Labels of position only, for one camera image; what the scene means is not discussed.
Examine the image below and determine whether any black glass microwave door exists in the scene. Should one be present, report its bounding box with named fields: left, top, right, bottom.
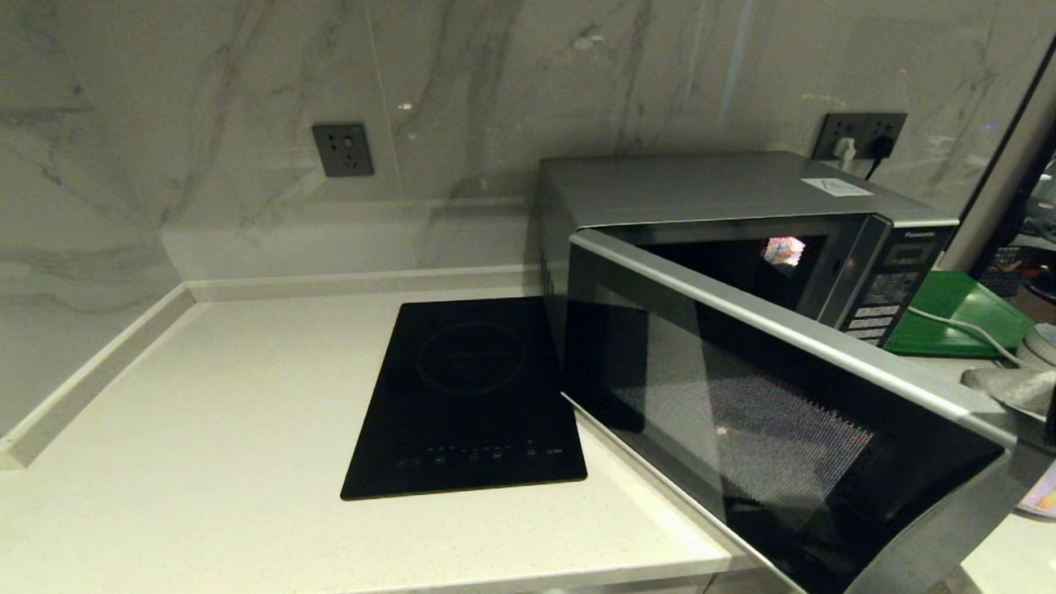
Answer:
left=561, top=229, right=1056, bottom=594

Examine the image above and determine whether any purple plate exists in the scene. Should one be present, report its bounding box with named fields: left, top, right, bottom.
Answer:
left=1016, top=460, right=1056, bottom=519

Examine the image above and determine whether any green cutting board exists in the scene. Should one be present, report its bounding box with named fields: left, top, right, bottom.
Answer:
left=884, top=271, right=1035, bottom=359

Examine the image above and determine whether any black mesh basket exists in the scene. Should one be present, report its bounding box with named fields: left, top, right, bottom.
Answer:
left=978, top=245, right=1029, bottom=298

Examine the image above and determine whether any white sticker label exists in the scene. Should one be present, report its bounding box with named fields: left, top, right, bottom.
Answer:
left=800, top=177, right=874, bottom=198

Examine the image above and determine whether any black induction cooktop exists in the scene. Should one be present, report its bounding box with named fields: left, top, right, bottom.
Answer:
left=340, top=295, right=588, bottom=502

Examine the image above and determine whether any white power cable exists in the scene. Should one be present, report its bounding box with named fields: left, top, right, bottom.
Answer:
left=907, top=305, right=1022, bottom=365

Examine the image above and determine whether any black power plug with cable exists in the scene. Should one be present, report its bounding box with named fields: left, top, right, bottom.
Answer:
left=863, top=135, right=896, bottom=182

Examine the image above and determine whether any grey double wall socket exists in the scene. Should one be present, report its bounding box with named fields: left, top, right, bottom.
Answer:
left=813, top=111, right=908, bottom=163

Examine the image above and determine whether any grey single wall socket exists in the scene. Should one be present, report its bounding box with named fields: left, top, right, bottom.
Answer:
left=311, top=123, right=374, bottom=178

